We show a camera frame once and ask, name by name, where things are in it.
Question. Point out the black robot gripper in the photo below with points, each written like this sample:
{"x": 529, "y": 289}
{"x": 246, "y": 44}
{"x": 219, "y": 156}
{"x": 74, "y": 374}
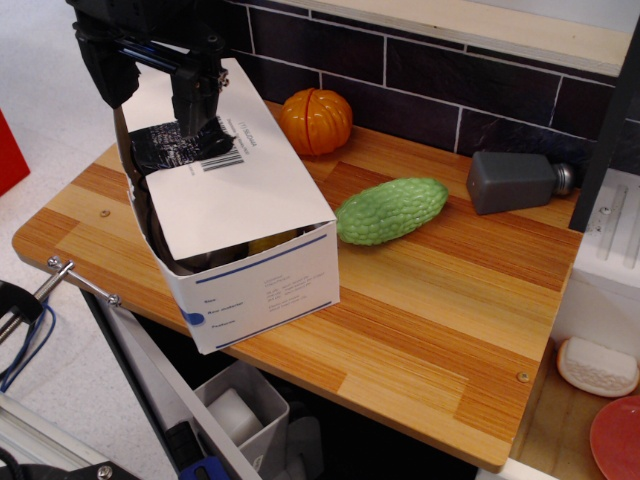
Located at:
{"x": 111, "y": 34}

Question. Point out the white cardboard box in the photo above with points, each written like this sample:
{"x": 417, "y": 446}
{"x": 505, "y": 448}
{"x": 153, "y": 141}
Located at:
{"x": 259, "y": 189}

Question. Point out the orange plastic pumpkin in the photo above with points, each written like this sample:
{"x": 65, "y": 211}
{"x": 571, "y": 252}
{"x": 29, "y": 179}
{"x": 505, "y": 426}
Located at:
{"x": 316, "y": 121}

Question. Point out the red box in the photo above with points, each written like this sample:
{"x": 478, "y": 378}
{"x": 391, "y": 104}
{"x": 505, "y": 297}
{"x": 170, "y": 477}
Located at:
{"x": 13, "y": 166}

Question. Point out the yellow item inside box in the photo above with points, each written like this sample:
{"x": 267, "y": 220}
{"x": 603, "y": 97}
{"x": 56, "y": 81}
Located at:
{"x": 266, "y": 243}

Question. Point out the green bitter gourd toy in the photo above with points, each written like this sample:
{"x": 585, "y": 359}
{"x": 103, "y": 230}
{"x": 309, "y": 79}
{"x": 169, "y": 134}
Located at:
{"x": 390, "y": 210}

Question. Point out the metal table clamp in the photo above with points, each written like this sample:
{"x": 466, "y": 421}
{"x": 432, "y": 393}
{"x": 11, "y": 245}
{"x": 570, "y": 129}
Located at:
{"x": 21, "y": 306}

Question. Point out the white drawer front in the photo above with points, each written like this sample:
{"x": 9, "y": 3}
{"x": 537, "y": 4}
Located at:
{"x": 165, "y": 396}

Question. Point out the grey plastic bin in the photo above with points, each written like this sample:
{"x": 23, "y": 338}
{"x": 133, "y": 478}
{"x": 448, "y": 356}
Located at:
{"x": 251, "y": 413}

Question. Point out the grey shaker bottle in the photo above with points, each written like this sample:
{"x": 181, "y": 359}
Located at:
{"x": 500, "y": 181}

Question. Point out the white sponge toy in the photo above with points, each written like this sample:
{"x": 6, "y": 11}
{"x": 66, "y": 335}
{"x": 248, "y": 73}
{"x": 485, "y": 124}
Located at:
{"x": 596, "y": 369}

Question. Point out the red plate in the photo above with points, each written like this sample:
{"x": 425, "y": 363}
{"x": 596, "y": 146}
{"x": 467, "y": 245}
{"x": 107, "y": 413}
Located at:
{"x": 614, "y": 439}

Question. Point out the blue black tool handle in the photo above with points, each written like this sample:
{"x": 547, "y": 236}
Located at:
{"x": 189, "y": 457}

